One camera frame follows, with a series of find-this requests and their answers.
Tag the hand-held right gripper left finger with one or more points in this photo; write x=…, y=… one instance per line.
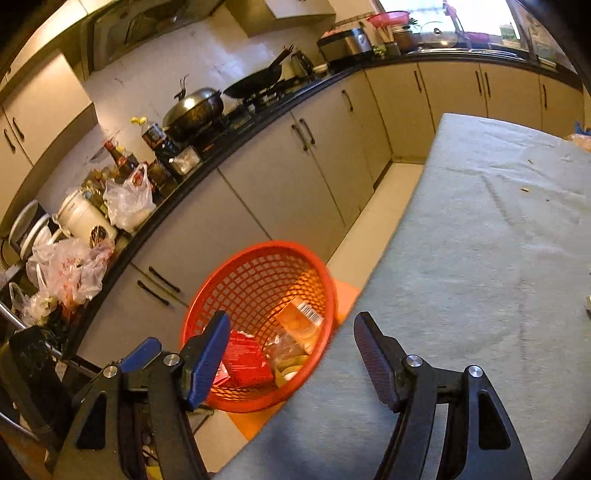
x=210, y=355

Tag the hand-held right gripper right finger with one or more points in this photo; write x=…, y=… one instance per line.
x=374, y=364

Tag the red plastic mesh basket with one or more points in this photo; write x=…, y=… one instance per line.
x=258, y=251

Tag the red cardboard box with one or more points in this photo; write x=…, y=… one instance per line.
x=244, y=360

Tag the orange stool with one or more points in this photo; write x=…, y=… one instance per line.
x=342, y=300

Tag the crumpled clear plastic wrapper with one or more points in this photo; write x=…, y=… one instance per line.
x=281, y=346

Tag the clear plastic barcode package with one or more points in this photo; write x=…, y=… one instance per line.
x=295, y=323

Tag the grey table cloth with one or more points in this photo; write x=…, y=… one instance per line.
x=461, y=254

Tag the pink plastic bag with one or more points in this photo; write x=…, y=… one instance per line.
x=69, y=272

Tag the white plastic bag red print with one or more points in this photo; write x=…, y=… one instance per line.
x=129, y=203

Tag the beige kitchen base cabinets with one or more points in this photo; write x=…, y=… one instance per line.
x=286, y=194

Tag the dark glass jar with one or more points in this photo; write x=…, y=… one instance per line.
x=161, y=177

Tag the small clear plastic bag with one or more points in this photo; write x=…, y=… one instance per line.
x=32, y=307

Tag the white rice cooker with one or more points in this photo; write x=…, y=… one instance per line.
x=83, y=221

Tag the clear seasoning container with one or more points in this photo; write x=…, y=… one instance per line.
x=184, y=161

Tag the cluster of spice jars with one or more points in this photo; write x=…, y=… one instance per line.
x=99, y=180

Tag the red cap sauce bottle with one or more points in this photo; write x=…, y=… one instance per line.
x=121, y=161

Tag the large dark sauce bottle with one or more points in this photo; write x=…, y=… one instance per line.
x=159, y=143

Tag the stack of white plates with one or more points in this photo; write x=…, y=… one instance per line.
x=27, y=226

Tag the black kitchen countertop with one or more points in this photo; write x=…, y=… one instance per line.
x=258, y=134

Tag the black gas stove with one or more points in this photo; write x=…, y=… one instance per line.
x=240, y=117

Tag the dark wok with lid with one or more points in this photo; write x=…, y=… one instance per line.
x=194, y=110

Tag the black frying pan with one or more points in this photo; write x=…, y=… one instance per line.
x=254, y=83

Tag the steel kettle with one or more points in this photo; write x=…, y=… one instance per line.
x=301, y=64

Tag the orange packet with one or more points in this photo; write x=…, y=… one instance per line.
x=581, y=141

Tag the utensil holder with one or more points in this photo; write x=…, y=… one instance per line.
x=391, y=48

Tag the silver rice cooker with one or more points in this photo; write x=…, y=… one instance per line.
x=344, y=46

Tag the brown pot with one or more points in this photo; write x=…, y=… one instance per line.
x=405, y=39

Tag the glass pot lid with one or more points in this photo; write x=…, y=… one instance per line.
x=438, y=37

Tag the steel range hood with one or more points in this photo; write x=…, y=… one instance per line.
x=138, y=27

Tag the beige overhead cabinet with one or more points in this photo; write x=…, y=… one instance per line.
x=277, y=21

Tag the red colander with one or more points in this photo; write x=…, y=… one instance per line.
x=388, y=18

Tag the sink faucet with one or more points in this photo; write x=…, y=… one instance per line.
x=457, y=23

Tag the window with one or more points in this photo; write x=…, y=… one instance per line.
x=480, y=14

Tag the beige wall cabinet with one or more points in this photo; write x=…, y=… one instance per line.
x=41, y=110

